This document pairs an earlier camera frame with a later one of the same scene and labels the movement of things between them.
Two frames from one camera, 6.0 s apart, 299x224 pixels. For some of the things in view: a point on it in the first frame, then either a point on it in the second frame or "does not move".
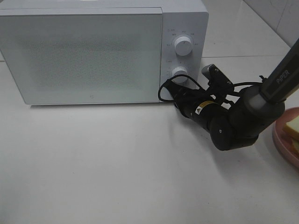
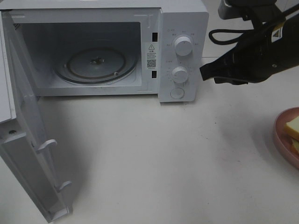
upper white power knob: (183, 45) does not move
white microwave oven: (101, 52) does not move
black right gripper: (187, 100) to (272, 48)
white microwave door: (83, 55) to (23, 134)
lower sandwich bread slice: (295, 144) does not move
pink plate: (284, 147) does not move
